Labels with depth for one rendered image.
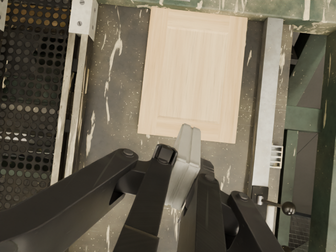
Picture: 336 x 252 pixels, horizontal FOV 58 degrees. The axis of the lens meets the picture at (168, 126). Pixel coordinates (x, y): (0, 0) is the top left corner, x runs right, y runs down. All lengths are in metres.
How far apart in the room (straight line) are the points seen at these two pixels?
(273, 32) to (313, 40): 0.28
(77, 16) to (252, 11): 0.54
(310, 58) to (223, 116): 0.50
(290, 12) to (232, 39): 0.19
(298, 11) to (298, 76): 0.37
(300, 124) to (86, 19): 0.77
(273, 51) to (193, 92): 0.28
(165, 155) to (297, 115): 0.97
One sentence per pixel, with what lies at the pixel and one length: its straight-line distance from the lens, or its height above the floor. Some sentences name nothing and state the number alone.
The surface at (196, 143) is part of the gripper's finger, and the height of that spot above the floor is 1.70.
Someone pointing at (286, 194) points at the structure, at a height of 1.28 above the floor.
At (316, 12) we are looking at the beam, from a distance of 1.11.
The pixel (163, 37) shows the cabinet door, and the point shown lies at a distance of 1.01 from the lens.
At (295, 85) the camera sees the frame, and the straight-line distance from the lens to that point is 1.41.
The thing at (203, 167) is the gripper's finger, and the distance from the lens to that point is 0.19.
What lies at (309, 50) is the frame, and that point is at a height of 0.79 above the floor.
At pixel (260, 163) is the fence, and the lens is 0.99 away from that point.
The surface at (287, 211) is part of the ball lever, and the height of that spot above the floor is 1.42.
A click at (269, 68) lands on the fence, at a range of 1.02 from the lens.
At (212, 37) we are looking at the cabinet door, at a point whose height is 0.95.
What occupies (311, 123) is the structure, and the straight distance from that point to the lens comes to 1.13.
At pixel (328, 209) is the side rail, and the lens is 1.08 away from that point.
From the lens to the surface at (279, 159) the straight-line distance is 1.03.
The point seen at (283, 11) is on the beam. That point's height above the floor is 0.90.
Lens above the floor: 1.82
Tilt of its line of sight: 42 degrees down
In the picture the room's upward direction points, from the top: 174 degrees counter-clockwise
